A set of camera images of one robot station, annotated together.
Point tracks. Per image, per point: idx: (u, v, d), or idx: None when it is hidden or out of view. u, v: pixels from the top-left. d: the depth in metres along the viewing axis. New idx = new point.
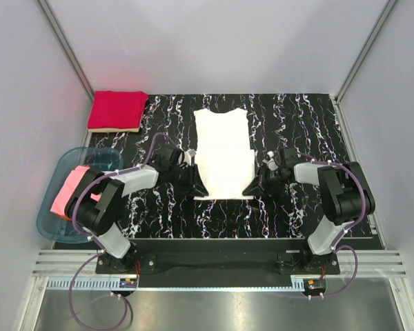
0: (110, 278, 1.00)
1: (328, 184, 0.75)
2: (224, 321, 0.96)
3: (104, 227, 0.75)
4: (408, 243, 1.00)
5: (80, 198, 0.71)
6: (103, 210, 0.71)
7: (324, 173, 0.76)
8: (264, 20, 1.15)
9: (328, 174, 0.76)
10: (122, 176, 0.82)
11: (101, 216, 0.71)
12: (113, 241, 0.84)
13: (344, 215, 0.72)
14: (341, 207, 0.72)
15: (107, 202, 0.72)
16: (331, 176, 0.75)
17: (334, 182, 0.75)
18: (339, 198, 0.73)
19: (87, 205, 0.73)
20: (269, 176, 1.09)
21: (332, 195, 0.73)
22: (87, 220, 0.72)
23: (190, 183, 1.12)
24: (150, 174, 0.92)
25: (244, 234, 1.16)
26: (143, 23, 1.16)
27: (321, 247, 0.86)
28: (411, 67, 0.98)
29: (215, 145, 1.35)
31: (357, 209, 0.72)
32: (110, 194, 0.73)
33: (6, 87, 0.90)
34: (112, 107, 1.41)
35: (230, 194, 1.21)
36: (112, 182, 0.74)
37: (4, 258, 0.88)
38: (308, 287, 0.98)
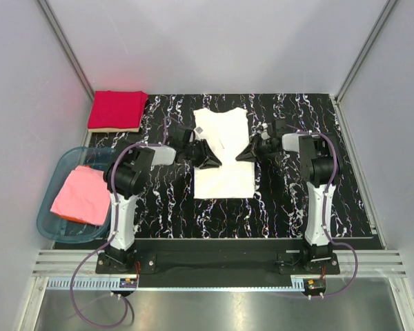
0: (110, 278, 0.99)
1: (305, 150, 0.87)
2: (224, 321, 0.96)
3: (138, 189, 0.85)
4: (407, 242, 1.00)
5: (117, 161, 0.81)
6: (138, 172, 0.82)
7: (302, 141, 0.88)
8: (264, 20, 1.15)
9: (306, 142, 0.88)
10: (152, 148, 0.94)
11: (136, 177, 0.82)
12: (128, 222, 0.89)
13: (319, 175, 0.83)
14: (314, 168, 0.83)
15: (142, 165, 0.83)
16: (308, 144, 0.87)
17: (310, 148, 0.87)
18: (314, 162, 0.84)
19: (123, 168, 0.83)
20: (261, 145, 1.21)
21: (308, 158, 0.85)
22: (124, 181, 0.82)
23: (202, 156, 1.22)
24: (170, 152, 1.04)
25: (244, 233, 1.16)
26: (143, 23, 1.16)
27: (314, 232, 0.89)
28: (411, 67, 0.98)
29: (216, 143, 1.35)
31: (329, 171, 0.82)
32: (145, 160, 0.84)
33: (5, 87, 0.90)
34: (112, 107, 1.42)
35: (228, 193, 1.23)
36: (143, 149, 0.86)
37: (5, 258, 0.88)
38: (308, 287, 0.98)
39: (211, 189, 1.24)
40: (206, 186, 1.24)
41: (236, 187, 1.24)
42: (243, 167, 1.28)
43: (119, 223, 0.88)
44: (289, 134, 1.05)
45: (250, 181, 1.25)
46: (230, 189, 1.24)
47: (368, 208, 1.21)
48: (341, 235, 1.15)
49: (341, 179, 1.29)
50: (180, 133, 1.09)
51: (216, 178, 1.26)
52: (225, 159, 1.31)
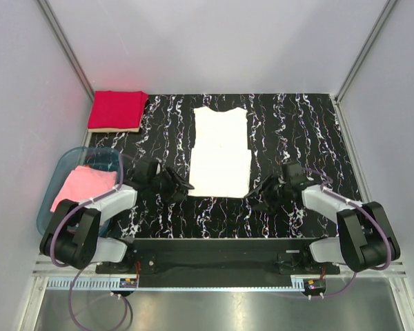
0: (110, 278, 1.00)
1: (349, 232, 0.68)
2: (224, 321, 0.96)
3: (85, 260, 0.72)
4: (407, 242, 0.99)
5: (55, 233, 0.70)
6: (81, 244, 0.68)
7: (343, 217, 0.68)
8: (264, 20, 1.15)
9: (349, 221, 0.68)
10: (98, 203, 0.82)
11: (81, 249, 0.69)
12: (104, 251, 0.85)
13: (370, 264, 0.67)
14: (365, 257, 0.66)
15: (85, 236, 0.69)
16: (353, 222, 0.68)
17: (356, 228, 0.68)
18: (363, 247, 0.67)
19: (65, 237, 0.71)
20: (274, 188, 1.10)
21: (355, 244, 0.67)
22: (65, 255, 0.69)
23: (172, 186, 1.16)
24: (130, 195, 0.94)
25: (244, 234, 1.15)
26: (143, 23, 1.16)
27: (323, 258, 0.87)
28: (411, 67, 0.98)
29: (212, 143, 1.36)
31: (380, 256, 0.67)
32: (85, 228, 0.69)
33: (5, 87, 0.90)
34: (112, 107, 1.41)
35: (227, 191, 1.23)
36: (87, 212, 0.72)
37: (4, 258, 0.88)
38: (308, 287, 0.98)
39: (204, 187, 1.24)
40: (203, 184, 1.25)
41: (229, 185, 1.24)
42: (239, 165, 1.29)
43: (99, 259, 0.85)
44: (313, 192, 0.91)
45: (248, 175, 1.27)
46: (223, 187, 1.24)
47: None
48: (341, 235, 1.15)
49: (341, 179, 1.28)
50: (144, 167, 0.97)
51: (212, 176, 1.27)
52: (221, 158, 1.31)
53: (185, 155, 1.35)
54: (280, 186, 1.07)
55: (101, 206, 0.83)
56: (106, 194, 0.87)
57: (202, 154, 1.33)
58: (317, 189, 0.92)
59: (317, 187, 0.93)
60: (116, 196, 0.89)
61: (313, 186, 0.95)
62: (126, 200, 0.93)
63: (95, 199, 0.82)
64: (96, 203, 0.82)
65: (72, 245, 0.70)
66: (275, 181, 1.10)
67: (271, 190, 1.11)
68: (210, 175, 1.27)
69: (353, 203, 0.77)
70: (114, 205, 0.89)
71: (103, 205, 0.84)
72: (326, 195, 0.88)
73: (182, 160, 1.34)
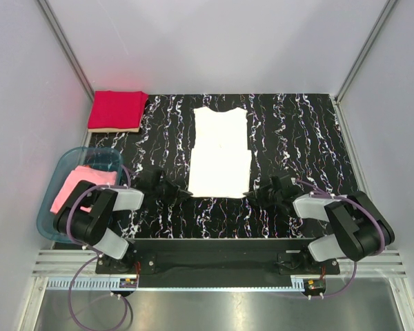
0: (110, 278, 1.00)
1: (341, 222, 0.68)
2: (224, 321, 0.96)
3: (97, 238, 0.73)
4: (407, 242, 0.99)
5: (74, 206, 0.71)
6: (96, 217, 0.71)
7: (332, 209, 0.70)
8: (264, 21, 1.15)
9: (337, 212, 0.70)
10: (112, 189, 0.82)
11: (94, 223, 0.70)
12: (110, 243, 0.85)
13: (368, 251, 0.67)
14: (362, 245, 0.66)
15: (101, 209, 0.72)
16: (341, 212, 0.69)
17: (346, 217, 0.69)
18: (357, 235, 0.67)
19: (80, 213, 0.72)
20: (268, 191, 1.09)
21: (348, 233, 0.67)
22: (79, 231, 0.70)
23: (173, 192, 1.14)
24: (137, 195, 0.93)
25: (244, 233, 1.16)
26: (143, 23, 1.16)
27: (323, 256, 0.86)
28: (411, 68, 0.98)
29: (212, 143, 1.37)
31: (377, 241, 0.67)
32: (104, 203, 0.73)
33: (5, 87, 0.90)
34: (112, 107, 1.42)
35: (227, 191, 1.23)
36: (105, 191, 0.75)
37: (4, 257, 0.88)
38: (308, 287, 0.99)
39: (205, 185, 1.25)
40: (203, 184, 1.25)
41: (229, 185, 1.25)
42: (238, 165, 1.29)
43: (103, 251, 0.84)
44: (302, 197, 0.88)
45: (248, 174, 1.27)
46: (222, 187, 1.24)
47: None
48: None
49: (341, 179, 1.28)
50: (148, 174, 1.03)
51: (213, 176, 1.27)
52: (221, 158, 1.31)
53: (185, 155, 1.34)
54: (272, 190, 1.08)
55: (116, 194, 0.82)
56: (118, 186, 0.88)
57: (203, 154, 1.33)
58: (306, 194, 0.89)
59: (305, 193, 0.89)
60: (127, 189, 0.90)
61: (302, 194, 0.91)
62: (133, 201, 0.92)
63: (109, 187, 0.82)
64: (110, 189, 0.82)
65: (85, 222, 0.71)
66: (270, 185, 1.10)
67: (264, 192, 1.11)
68: (210, 174, 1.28)
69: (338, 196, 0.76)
70: (125, 200, 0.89)
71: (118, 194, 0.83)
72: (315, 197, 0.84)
73: (182, 160, 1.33)
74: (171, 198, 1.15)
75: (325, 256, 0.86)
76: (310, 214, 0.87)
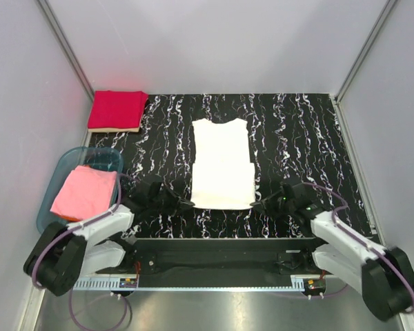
0: (110, 278, 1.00)
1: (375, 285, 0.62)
2: (224, 321, 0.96)
3: (65, 286, 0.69)
4: (408, 242, 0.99)
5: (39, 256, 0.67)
6: (60, 273, 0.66)
7: (371, 272, 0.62)
8: (264, 20, 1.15)
9: (377, 276, 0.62)
10: (88, 229, 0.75)
11: (57, 278, 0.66)
12: (97, 265, 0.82)
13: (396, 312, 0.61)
14: (390, 306, 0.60)
15: (65, 265, 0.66)
16: (381, 278, 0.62)
17: (381, 279, 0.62)
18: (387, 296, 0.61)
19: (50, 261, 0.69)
20: (278, 198, 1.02)
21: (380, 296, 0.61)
22: (43, 281, 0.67)
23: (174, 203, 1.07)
24: (125, 217, 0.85)
25: (245, 233, 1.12)
26: (143, 23, 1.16)
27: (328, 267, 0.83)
28: (411, 68, 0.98)
29: (214, 156, 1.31)
31: (406, 302, 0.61)
32: (68, 257, 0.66)
33: (5, 87, 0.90)
34: (112, 107, 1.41)
35: (231, 204, 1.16)
36: (73, 241, 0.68)
37: (5, 258, 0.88)
38: (308, 287, 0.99)
39: (208, 198, 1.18)
40: (205, 196, 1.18)
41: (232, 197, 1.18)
42: (242, 176, 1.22)
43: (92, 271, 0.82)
44: (321, 221, 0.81)
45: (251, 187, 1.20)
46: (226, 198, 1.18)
47: (368, 207, 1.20)
48: None
49: (341, 179, 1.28)
50: (145, 186, 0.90)
51: (214, 189, 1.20)
52: (224, 169, 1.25)
53: (185, 155, 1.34)
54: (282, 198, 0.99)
55: (94, 232, 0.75)
56: (101, 215, 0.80)
57: (204, 167, 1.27)
58: (328, 219, 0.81)
59: (327, 217, 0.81)
60: (111, 218, 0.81)
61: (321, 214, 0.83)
62: (120, 223, 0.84)
63: (85, 224, 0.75)
64: (87, 229, 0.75)
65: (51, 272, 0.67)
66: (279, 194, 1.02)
67: (273, 201, 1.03)
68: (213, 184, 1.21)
69: (375, 250, 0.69)
70: (107, 229, 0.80)
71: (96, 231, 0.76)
72: (341, 230, 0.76)
73: (182, 160, 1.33)
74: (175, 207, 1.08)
75: (327, 269, 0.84)
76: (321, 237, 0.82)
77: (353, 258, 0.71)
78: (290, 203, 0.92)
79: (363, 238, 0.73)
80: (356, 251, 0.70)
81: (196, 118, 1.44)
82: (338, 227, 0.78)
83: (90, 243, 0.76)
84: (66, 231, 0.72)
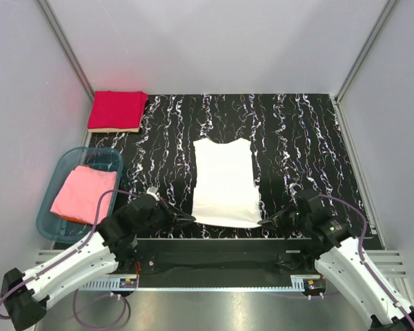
0: (110, 278, 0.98)
1: None
2: (224, 321, 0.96)
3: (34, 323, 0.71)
4: (408, 243, 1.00)
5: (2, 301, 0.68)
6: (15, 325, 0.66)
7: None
8: (264, 21, 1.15)
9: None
10: (43, 278, 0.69)
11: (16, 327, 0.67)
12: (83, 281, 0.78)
13: None
14: None
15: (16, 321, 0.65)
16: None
17: None
18: None
19: None
20: (290, 214, 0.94)
21: None
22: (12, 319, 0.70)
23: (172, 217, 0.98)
24: (96, 254, 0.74)
25: (244, 233, 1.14)
26: (143, 23, 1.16)
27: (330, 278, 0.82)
28: (411, 68, 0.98)
29: (217, 181, 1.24)
31: None
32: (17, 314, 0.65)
33: (5, 87, 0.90)
34: (112, 107, 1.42)
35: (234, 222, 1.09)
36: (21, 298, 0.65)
37: (4, 257, 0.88)
38: (308, 287, 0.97)
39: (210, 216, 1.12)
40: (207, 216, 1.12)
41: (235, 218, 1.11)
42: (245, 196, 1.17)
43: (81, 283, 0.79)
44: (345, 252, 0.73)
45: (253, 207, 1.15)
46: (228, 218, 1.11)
47: (368, 208, 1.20)
48: None
49: (341, 179, 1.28)
50: (132, 212, 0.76)
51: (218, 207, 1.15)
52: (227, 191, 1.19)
53: (185, 155, 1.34)
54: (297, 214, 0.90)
55: (48, 281, 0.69)
56: (65, 254, 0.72)
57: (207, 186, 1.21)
58: (355, 250, 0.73)
59: (354, 248, 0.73)
60: (74, 259, 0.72)
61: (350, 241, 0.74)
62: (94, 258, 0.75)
63: (39, 272, 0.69)
64: (42, 278, 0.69)
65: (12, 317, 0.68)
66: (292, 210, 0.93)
67: (286, 217, 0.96)
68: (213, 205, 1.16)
69: (403, 309, 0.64)
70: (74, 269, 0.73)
71: (54, 278, 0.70)
72: (370, 274, 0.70)
73: (182, 160, 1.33)
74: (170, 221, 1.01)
75: (328, 277, 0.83)
76: (337, 259, 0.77)
77: (374, 303, 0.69)
78: (306, 218, 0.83)
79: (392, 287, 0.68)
80: (382, 304, 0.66)
81: (196, 118, 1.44)
82: (366, 266, 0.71)
83: (52, 287, 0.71)
84: (20, 282, 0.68)
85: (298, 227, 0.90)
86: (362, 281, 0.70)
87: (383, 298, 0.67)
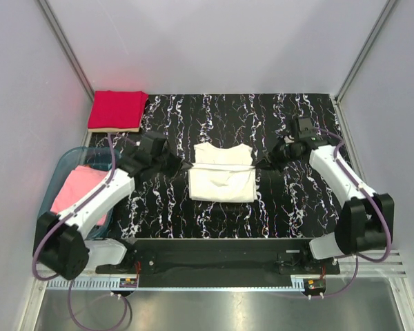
0: (110, 277, 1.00)
1: (351, 222, 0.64)
2: (225, 321, 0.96)
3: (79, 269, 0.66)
4: (408, 243, 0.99)
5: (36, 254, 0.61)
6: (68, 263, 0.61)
7: (351, 208, 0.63)
8: (264, 21, 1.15)
9: (357, 212, 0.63)
10: (82, 213, 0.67)
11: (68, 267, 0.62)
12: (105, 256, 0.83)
13: (361, 247, 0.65)
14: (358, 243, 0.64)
15: (67, 255, 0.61)
16: (359, 214, 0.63)
17: (359, 220, 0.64)
18: (359, 234, 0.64)
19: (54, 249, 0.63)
20: (281, 149, 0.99)
21: (352, 232, 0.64)
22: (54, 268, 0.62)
23: (178, 163, 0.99)
24: (122, 189, 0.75)
25: (244, 233, 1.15)
26: (143, 23, 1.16)
27: (323, 256, 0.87)
28: (411, 67, 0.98)
29: None
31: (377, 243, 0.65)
32: (67, 248, 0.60)
33: (5, 87, 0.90)
34: (112, 107, 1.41)
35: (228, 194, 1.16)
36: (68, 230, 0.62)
37: (5, 257, 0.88)
38: (308, 287, 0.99)
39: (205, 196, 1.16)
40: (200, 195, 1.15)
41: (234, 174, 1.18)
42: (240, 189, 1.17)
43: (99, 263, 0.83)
44: (319, 158, 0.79)
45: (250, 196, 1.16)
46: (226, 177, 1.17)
47: None
48: None
49: None
50: (148, 143, 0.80)
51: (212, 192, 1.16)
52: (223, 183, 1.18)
53: (185, 155, 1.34)
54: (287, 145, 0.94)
55: (88, 215, 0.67)
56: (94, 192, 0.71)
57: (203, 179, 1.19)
58: (330, 153, 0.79)
59: (329, 151, 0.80)
60: (103, 194, 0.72)
61: (328, 147, 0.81)
62: (119, 194, 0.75)
63: (77, 209, 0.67)
64: (81, 214, 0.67)
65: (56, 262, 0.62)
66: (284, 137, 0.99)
67: (277, 152, 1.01)
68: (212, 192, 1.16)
69: (365, 192, 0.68)
70: (105, 205, 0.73)
71: (92, 212, 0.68)
72: (339, 167, 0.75)
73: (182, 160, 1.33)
74: (176, 169, 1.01)
75: (321, 253, 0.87)
76: (317, 168, 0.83)
77: (342, 194, 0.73)
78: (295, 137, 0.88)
79: (358, 177, 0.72)
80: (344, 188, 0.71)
81: (196, 118, 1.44)
82: (337, 163, 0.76)
83: (88, 225, 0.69)
84: (58, 222, 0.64)
85: (290, 158, 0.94)
86: (333, 175, 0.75)
87: (347, 185, 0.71)
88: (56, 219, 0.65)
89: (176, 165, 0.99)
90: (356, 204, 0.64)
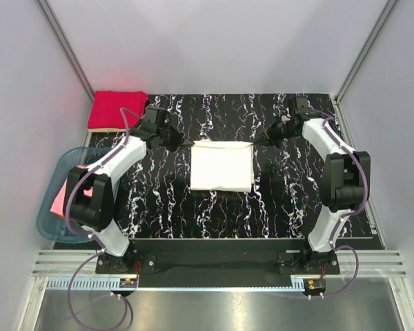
0: (110, 278, 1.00)
1: (331, 174, 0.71)
2: (224, 321, 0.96)
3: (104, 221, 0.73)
4: (407, 243, 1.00)
5: (70, 201, 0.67)
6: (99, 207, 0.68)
7: (332, 161, 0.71)
8: (264, 21, 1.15)
9: (336, 164, 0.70)
10: (107, 166, 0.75)
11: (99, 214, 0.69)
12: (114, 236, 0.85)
13: (339, 201, 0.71)
14: (337, 195, 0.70)
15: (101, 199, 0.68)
16: (339, 166, 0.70)
17: (338, 172, 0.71)
18: (339, 187, 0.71)
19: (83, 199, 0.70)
20: (277, 127, 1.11)
21: (332, 184, 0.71)
22: (85, 217, 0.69)
23: (179, 139, 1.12)
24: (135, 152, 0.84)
25: (244, 234, 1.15)
26: (143, 24, 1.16)
27: (319, 244, 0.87)
28: (411, 68, 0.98)
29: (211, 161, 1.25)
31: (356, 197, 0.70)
32: (100, 193, 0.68)
33: (5, 87, 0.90)
34: (111, 107, 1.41)
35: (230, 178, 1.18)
36: (99, 178, 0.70)
37: (4, 257, 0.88)
38: (308, 287, 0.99)
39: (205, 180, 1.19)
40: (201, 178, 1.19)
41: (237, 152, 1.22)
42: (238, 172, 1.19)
43: (108, 243, 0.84)
44: (310, 126, 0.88)
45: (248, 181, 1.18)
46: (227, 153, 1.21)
47: (368, 208, 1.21)
48: (341, 235, 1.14)
49: None
50: (152, 115, 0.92)
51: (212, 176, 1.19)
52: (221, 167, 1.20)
53: (185, 155, 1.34)
54: (284, 123, 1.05)
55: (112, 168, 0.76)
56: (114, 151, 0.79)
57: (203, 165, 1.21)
58: (320, 123, 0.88)
59: (320, 121, 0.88)
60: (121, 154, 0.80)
61: (318, 118, 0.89)
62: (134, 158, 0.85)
63: (103, 162, 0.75)
64: (106, 167, 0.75)
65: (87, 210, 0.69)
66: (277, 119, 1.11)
67: (275, 129, 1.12)
68: (211, 172, 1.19)
69: (346, 149, 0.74)
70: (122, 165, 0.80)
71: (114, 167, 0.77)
72: (326, 133, 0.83)
73: (182, 160, 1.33)
74: (178, 145, 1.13)
75: (317, 244, 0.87)
76: (310, 137, 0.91)
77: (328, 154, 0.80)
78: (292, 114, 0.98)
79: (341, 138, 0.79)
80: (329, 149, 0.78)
81: (196, 118, 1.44)
82: (325, 129, 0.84)
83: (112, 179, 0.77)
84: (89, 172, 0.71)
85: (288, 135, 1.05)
86: (321, 139, 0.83)
87: (331, 145, 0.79)
88: (85, 170, 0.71)
89: (179, 141, 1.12)
90: (335, 158, 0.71)
